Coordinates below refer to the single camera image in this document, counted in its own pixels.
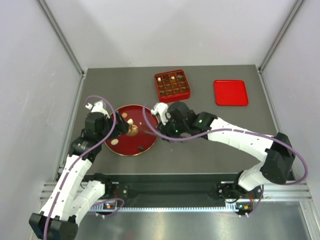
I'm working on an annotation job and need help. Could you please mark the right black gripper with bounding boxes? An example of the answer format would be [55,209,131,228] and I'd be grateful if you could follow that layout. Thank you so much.
[157,113,189,144]

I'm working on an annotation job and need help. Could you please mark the metal tongs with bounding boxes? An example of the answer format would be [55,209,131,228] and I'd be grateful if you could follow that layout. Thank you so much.
[139,122,191,138]

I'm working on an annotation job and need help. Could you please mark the round dark red plate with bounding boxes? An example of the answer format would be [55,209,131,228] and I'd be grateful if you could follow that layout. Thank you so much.
[105,104,158,156]

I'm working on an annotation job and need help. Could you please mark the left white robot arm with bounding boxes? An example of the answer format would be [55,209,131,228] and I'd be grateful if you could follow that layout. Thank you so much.
[29,110,129,240]

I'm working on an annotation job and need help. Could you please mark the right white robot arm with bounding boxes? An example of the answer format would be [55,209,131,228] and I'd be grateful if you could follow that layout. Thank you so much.
[151,101,296,198]

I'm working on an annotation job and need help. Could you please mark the round beige chocolate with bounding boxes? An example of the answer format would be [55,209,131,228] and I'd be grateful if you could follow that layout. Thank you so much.
[127,119,134,125]

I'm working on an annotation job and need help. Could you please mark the oval white chocolate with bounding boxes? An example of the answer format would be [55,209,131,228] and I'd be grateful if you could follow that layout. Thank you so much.
[110,139,119,146]

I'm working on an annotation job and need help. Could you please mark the dark chocolate piece at rim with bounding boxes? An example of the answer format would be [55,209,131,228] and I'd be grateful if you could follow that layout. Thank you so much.
[137,146,145,151]

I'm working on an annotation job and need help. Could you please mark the red chocolate box with tray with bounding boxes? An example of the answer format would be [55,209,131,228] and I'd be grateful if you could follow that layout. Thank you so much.
[154,69,191,103]

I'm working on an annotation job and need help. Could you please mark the red box lid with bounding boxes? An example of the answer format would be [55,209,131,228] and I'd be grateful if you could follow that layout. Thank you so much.
[213,79,249,107]

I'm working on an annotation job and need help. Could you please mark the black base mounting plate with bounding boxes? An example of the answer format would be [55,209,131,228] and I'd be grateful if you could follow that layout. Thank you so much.
[82,173,263,208]

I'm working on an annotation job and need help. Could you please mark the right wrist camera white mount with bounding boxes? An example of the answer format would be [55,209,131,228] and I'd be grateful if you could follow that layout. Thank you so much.
[150,102,169,126]

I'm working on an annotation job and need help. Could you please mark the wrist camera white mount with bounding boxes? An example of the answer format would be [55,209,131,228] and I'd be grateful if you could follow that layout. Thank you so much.
[85,100,108,116]
[150,102,169,126]

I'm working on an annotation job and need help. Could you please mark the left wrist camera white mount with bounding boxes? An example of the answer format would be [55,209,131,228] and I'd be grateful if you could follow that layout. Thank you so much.
[85,100,108,116]

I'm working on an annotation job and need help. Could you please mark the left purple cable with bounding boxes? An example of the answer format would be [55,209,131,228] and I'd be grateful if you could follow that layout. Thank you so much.
[42,94,126,240]

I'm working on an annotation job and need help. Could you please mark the purple cable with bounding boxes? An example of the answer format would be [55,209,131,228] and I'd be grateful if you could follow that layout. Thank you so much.
[42,94,126,240]
[142,103,309,185]

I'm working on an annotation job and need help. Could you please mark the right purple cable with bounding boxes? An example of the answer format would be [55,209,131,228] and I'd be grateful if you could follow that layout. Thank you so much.
[142,103,309,185]

